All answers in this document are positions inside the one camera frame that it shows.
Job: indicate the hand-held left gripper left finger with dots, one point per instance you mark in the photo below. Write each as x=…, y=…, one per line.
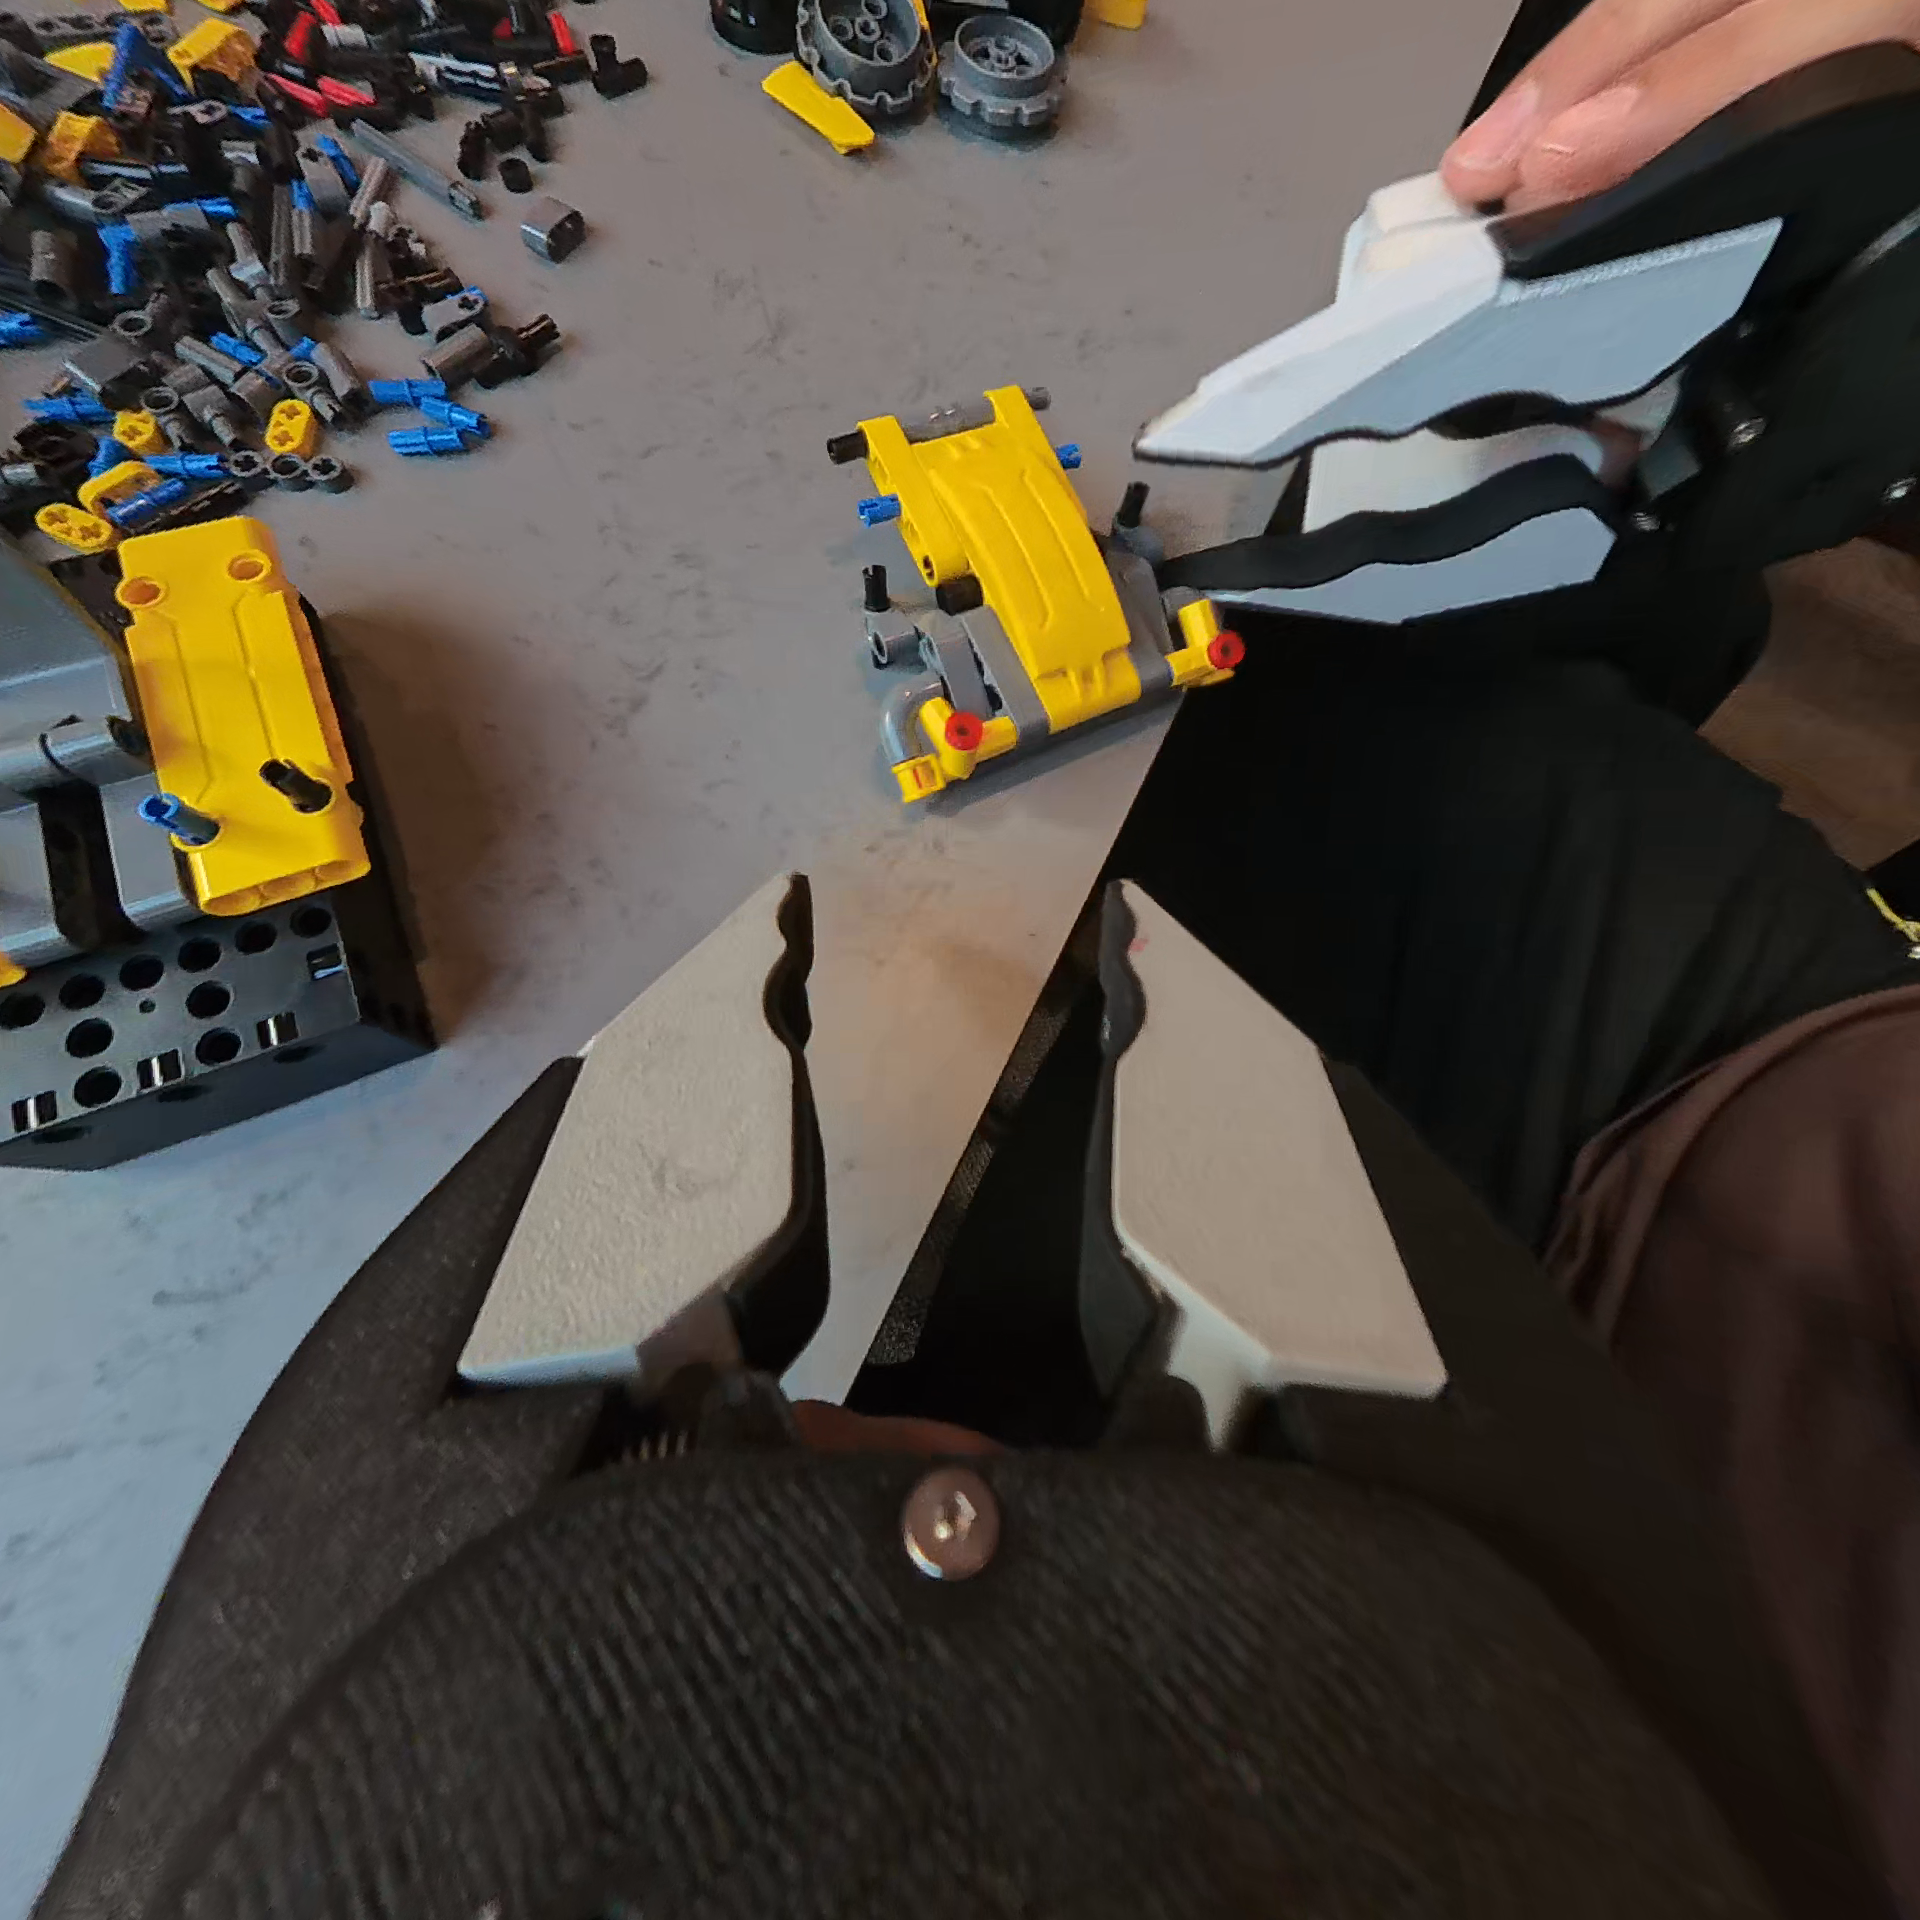
x=662, y=1184

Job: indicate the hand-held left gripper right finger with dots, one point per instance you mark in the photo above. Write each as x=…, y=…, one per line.
x=1259, y=1214

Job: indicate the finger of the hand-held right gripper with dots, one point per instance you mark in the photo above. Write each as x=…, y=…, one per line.
x=1499, y=340
x=1470, y=571

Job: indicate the yellow curved panel assembly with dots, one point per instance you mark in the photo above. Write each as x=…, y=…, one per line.
x=1035, y=571

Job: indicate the grey desk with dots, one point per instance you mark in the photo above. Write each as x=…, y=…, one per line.
x=675, y=525

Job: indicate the person's right hand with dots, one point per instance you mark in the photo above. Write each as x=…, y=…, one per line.
x=1622, y=89

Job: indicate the person's black trousers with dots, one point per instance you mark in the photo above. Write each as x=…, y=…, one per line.
x=1425, y=902

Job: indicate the black block with yellow beams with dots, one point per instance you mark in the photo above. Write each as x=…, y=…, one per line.
x=224, y=751

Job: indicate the yellow curved panel piece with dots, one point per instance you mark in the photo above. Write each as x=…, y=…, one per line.
x=819, y=109

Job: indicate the black rubber tyre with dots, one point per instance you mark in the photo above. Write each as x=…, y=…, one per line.
x=756, y=20

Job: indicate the dark grey sleeve piece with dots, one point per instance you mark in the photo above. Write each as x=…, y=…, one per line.
x=553, y=230

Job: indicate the pile of small building pieces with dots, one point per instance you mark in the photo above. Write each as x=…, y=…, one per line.
x=224, y=225

